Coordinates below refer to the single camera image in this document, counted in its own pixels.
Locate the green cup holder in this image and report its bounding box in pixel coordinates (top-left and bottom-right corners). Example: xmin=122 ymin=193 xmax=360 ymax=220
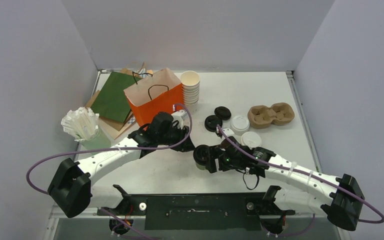
xmin=77 ymin=126 xmax=112 ymax=150

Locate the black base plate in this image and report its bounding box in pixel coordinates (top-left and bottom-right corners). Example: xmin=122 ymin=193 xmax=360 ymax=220
xmin=97 ymin=192 xmax=297 ymax=231

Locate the white wrapped straws bundle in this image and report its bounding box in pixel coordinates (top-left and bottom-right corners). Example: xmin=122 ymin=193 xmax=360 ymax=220
xmin=60 ymin=107 xmax=100 ymax=142

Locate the stack of paper cups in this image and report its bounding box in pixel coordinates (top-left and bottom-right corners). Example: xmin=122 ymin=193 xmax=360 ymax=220
xmin=179 ymin=70 xmax=201 ymax=114

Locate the green paper bag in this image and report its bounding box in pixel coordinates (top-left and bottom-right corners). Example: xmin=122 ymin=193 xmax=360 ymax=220
xmin=91 ymin=72 xmax=142 ymax=123

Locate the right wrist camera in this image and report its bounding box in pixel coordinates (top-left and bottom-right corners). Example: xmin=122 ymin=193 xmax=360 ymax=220
xmin=216 ymin=128 xmax=235 ymax=138

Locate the white plastic lid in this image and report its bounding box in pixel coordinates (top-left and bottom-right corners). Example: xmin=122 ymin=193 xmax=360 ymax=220
xmin=240 ymin=131 xmax=262 ymax=149

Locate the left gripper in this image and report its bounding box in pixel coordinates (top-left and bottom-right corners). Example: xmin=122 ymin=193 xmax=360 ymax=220
xmin=157 ymin=124 xmax=195 ymax=153

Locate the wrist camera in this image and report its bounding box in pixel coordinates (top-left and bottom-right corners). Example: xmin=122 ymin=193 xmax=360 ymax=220
xmin=216 ymin=128 xmax=235 ymax=138
xmin=171 ymin=109 xmax=190 ymax=129

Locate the checkered paper bag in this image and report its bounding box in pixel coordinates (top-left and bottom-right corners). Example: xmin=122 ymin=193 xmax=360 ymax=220
xmin=125 ymin=114 xmax=136 ymax=125

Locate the black plastic lid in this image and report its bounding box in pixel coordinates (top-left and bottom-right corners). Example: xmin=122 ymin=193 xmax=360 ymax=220
xmin=193 ymin=144 xmax=210 ymax=166

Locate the orange paper bag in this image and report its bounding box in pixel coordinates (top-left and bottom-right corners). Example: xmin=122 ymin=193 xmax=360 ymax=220
xmin=124 ymin=68 xmax=184 ymax=126

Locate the stack of pulp cup carriers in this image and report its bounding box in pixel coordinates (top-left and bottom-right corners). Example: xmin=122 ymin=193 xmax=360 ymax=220
xmin=247 ymin=102 xmax=295 ymax=129

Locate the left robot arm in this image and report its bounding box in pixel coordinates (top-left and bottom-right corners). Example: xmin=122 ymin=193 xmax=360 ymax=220
xmin=47 ymin=109 xmax=195 ymax=218

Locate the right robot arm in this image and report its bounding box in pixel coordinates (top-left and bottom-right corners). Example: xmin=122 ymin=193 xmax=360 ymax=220
xmin=193 ymin=136 xmax=365 ymax=231

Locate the loose black lid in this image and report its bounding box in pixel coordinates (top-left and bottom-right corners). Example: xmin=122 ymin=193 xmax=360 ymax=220
xmin=204 ymin=115 xmax=223 ymax=133

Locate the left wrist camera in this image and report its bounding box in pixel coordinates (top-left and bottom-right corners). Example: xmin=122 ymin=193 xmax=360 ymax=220
xmin=171 ymin=109 xmax=190 ymax=129

